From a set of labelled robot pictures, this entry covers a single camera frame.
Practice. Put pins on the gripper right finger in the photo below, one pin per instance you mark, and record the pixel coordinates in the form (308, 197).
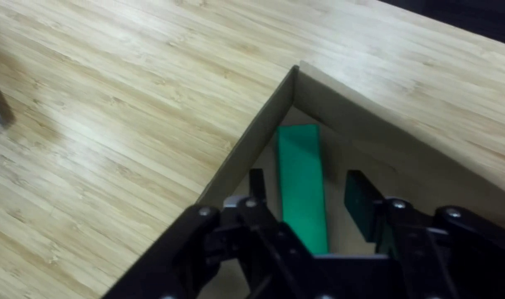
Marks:
(418, 232)

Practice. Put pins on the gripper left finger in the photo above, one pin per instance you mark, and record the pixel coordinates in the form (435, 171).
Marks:
(252, 232)

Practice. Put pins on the cardboard box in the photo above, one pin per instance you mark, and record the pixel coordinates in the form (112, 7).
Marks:
(360, 137)

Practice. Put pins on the green rectangular block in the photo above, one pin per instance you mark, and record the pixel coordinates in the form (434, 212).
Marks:
(302, 182)

